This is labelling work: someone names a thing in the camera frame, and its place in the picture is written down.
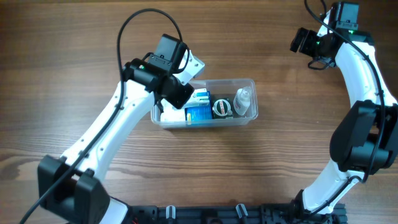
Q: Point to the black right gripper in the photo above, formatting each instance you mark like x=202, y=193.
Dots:
x=310, y=35

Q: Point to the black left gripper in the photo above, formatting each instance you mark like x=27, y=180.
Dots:
x=179, y=98

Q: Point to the white Hansaplast plaster box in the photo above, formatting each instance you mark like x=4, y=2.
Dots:
x=171, y=115

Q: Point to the white Panadol box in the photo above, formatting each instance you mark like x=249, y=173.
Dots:
x=200, y=97

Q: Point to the blue box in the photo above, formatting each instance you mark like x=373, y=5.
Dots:
x=198, y=113

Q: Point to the green round-logo box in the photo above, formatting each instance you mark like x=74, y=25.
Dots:
x=222, y=109

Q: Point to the clear spray bottle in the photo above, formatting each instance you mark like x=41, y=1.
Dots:
x=242, y=100

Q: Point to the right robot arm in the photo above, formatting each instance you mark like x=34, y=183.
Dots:
x=366, y=139

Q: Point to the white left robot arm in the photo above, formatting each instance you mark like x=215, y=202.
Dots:
x=71, y=186

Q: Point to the clear plastic container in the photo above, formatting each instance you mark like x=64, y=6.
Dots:
x=225, y=88

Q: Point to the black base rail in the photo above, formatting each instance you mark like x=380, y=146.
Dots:
x=263, y=214

